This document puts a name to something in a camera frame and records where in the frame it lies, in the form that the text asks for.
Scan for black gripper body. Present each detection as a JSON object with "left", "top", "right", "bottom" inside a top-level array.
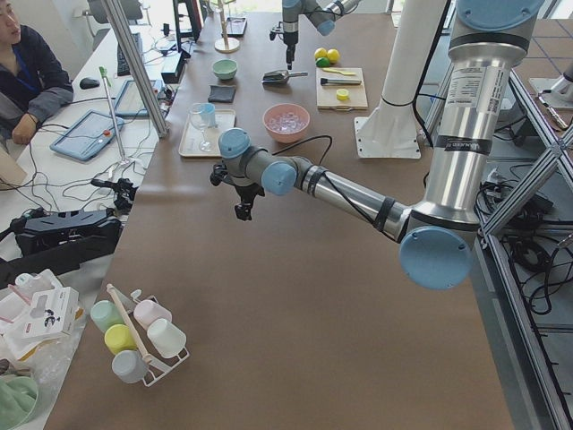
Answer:
[
  {"left": 210, "top": 161, "right": 265, "bottom": 209},
  {"left": 269, "top": 25, "right": 299, "bottom": 45}
]

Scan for metal ice scoop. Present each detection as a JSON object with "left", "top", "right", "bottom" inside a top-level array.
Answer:
[{"left": 261, "top": 70, "right": 308, "bottom": 85}]

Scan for pink bowl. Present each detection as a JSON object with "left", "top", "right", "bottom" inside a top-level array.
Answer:
[{"left": 262, "top": 103, "right": 311, "bottom": 143}]

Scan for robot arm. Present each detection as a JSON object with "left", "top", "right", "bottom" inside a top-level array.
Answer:
[
  {"left": 269, "top": 0, "right": 361, "bottom": 71},
  {"left": 210, "top": 1, "right": 541, "bottom": 289}
]

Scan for blue cup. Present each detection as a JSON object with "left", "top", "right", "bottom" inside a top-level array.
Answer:
[{"left": 199, "top": 102, "right": 218, "bottom": 128}]

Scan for clear ice cubes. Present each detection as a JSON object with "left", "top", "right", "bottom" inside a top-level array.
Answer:
[{"left": 267, "top": 112, "right": 306, "bottom": 134}]

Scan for pink cup in rack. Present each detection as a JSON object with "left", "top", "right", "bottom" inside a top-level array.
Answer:
[{"left": 133, "top": 299, "right": 172, "bottom": 330}]

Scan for white cup in rack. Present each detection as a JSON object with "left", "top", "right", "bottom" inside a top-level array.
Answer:
[{"left": 147, "top": 318, "right": 187, "bottom": 358}]

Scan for green cup in rack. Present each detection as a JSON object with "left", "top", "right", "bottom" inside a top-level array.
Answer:
[{"left": 90, "top": 300, "right": 124, "bottom": 333}]

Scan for yellow cup in rack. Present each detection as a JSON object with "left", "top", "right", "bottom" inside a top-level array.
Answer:
[{"left": 104, "top": 324, "right": 137, "bottom": 355}]

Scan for white cup rack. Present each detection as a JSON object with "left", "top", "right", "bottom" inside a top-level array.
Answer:
[{"left": 106, "top": 284, "right": 191, "bottom": 388}]

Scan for grey cup in rack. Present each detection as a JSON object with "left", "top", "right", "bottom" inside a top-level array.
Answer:
[{"left": 111, "top": 350, "right": 149, "bottom": 383}]

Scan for green lime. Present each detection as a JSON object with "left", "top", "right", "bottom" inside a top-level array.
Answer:
[{"left": 315, "top": 57, "right": 331, "bottom": 68}]

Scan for beige tray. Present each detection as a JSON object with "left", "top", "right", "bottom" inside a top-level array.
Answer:
[{"left": 178, "top": 108, "right": 235, "bottom": 158}]

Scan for black glass tray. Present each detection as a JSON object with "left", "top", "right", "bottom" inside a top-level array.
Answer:
[{"left": 221, "top": 17, "right": 247, "bottom": 38}]

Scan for wine glass on tray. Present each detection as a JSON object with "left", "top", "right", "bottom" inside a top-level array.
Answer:
[{"left": 190, "top": 103, "right": 211, "bottom": 152}]

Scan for wooden cutting board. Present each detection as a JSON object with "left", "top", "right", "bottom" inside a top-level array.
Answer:
[{"left": 316, "top": 67, "right": 368, "bottom": 110}]

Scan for wooden glass stand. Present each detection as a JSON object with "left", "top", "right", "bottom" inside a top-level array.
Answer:
[{"left": 214, "top": 0, "right": 240, "bottom": 54}]

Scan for yellow lemon half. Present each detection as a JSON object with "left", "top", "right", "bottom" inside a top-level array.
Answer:
[{"left": 336, "top": 89, "right": 349, "bottom": 100}]

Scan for dark grey cloth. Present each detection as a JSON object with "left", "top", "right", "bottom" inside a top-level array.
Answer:
[{"left": 208, "top": 85, "right": 236, "bottom": 103}]

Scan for blue teach pendant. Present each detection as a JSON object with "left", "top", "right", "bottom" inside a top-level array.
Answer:
[
  {"left": 49, "top": 110, "right": 115, "bottom": 161},
  {"left": 114, "top": 80, "right": 149, "bottom": 119}
]

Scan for black keyboard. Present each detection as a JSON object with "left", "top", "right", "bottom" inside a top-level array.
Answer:
[{"left": 115, "top": 31, "right": 145, "bottom": 77}]

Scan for computer mouse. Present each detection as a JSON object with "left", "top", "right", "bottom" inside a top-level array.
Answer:
[{"left": 79, "top": 77, "right": 100, "bottom": 90}]

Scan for black case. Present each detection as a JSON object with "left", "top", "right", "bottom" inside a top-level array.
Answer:
[{"left": 15, "top": 210, "right": 122, "bottom": 256}]

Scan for person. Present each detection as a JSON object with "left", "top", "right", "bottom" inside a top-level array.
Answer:
[{"left": 1, "top": 1, "right": 73, "bottom": 145}]

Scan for white cardboard box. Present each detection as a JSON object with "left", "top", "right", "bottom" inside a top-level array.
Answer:
[{"left": 22, "top": 287, "right": 79, "bottom": 340}]

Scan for large green bowl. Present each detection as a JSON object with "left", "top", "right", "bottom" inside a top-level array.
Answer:
[{"left": 1, "top": 376, "right": 38, "bottom": 429}]

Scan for aluminium frame post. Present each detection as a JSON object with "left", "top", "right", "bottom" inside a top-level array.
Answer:
[{"left": 102, "top": 0, "right": 168, "bottom": 138}]

